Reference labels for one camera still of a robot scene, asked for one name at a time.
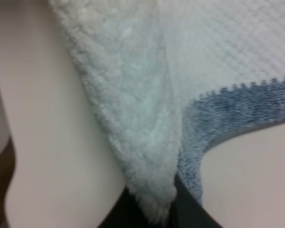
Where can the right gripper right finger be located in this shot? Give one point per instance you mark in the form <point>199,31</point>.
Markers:
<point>187,212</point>

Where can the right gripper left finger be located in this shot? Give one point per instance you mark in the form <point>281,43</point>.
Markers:
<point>126,214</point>

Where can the blue white striped towel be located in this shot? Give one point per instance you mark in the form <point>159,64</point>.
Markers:
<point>169,79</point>

